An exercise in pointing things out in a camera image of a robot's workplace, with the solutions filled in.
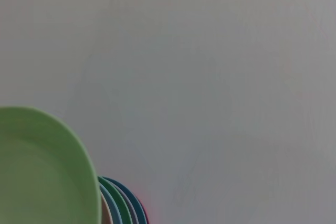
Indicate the grey lilac plate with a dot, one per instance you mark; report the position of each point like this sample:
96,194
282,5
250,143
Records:
131,208

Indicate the light green plate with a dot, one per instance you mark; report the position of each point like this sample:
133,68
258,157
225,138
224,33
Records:
39,169

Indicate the teal blue plate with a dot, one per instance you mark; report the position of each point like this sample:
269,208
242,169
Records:
137,205

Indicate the light blue plate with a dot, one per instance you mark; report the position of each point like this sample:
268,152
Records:
113,205

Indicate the dark green plate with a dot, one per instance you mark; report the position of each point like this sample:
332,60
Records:
122,203

